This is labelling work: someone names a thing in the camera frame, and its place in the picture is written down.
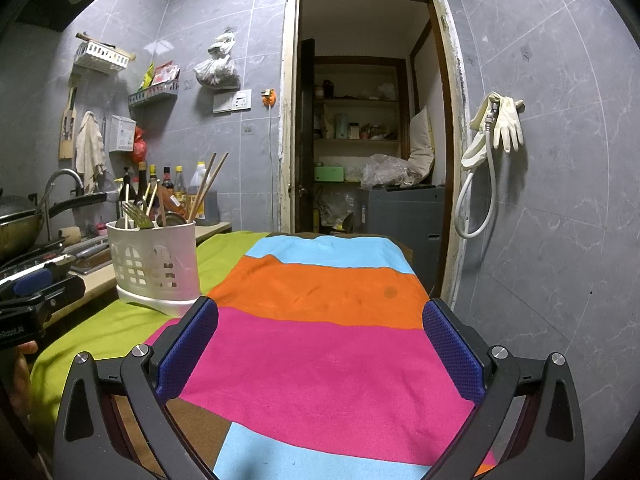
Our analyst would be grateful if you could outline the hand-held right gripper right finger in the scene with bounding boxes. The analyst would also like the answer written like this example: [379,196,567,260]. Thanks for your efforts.
[422,297,586,480]

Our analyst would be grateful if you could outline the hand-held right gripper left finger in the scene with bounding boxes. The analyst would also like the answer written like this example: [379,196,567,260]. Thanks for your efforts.
[52,296,221,480]

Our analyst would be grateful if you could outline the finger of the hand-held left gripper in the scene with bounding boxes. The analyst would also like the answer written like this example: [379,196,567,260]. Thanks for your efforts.
[35,274,87,328]
[0,266,66,301]

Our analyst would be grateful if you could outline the metal fork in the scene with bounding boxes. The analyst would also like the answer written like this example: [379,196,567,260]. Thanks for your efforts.
[121,201,153,230]

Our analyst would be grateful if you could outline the white plastic utensil holder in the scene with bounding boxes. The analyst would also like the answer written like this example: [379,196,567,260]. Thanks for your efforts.
[106,220,202,318]

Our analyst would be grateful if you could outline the person's left hand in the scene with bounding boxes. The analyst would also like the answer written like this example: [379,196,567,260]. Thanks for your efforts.
[10,340,40,413]

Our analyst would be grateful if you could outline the black wok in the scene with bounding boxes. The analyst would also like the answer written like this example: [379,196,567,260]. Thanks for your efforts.
[0,192,108,256]

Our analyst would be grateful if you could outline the metal faucet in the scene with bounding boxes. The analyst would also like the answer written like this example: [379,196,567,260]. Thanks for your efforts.
[42,169,86,241]

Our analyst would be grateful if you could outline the black-capped sauce bottle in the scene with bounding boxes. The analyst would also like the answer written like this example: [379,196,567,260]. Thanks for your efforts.
[120,167,136,221]

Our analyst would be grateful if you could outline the dark soy sauce bottle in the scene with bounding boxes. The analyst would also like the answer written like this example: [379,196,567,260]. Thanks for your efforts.
[135,162,150,211]

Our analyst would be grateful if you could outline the colourful striped cloth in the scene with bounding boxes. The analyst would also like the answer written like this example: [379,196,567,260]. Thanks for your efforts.
[145,232,501,480]

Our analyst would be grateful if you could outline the brown sauce bottle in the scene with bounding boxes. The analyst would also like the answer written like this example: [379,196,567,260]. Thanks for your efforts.
[160,190,188,216]

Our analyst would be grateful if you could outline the wooden knife holder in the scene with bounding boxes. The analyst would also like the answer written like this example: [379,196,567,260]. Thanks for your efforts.
[59,87,80,160]

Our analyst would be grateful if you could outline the hanging beige cloth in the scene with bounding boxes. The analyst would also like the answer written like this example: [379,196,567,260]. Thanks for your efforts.
[75,111,107,193]

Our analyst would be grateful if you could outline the grey appliance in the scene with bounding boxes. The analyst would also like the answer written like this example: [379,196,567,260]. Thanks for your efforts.
[356,185,446,291]

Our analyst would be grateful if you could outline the large oil jug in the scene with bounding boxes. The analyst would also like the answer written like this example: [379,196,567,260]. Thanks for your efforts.
[189,161,220,226]

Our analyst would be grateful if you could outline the crumpled clear plastic sheet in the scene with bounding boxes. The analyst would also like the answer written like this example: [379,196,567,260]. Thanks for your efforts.
[320,192,358,231]

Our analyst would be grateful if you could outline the clear plastic bag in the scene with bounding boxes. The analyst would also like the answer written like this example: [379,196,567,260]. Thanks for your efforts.
[360,154,426,190]

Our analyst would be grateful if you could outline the cream rubber glove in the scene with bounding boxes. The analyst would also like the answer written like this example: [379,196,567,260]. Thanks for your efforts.
[461,91,501,170]

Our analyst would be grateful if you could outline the white pillow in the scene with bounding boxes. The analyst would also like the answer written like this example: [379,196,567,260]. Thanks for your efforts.
[407,106,435,176]

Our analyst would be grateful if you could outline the white rubber glove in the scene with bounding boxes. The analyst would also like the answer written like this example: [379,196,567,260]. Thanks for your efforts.
[492,96,526,153]

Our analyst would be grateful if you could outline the red snack packet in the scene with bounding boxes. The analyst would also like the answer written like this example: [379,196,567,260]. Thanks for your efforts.
[151,61,180,85]

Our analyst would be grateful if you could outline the dark wooden door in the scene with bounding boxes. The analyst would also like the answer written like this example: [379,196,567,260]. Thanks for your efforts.
[297,37,316,233]

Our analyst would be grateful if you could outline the hanging plastic bag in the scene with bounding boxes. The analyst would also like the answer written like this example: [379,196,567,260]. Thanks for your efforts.
[193,29,241,90]

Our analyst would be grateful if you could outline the wooden shelf unit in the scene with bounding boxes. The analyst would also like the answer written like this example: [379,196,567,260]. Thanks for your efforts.
[314,56,407,186]

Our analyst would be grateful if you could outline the white hose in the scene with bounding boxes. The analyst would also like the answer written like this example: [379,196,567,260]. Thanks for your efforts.
[453,110,498,239]

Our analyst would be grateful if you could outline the white wall box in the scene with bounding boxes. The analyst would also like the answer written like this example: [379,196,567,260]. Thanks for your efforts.
[109,115,137,153]

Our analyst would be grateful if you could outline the white power cable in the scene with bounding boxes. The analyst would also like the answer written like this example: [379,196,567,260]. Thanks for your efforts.
[267,106,276,233]

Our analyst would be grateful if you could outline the grey wall shelf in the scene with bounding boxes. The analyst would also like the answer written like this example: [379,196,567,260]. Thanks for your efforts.
[127,80,180,107]

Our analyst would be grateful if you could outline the white wall basket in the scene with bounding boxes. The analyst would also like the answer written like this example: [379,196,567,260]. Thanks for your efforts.
[74,40,130,72]

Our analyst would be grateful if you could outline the white wall switch panel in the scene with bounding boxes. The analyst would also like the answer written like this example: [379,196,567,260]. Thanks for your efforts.
[213,89,252,113]

